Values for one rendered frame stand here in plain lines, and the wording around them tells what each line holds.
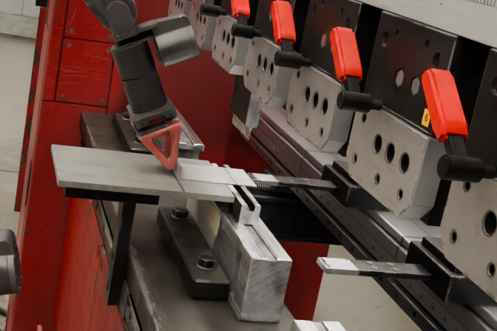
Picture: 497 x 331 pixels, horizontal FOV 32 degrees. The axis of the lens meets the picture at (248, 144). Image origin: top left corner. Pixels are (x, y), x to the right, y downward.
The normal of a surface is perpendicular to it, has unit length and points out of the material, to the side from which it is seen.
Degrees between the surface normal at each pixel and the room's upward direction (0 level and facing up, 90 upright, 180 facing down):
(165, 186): 0
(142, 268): 0
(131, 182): 0
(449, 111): 39
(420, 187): 90
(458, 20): 90
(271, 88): 90
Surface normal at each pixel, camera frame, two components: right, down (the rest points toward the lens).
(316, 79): -0.95, -0.11
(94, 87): 0.26, 0.29
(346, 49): 0.31, -0.56
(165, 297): 0.18, -0.95
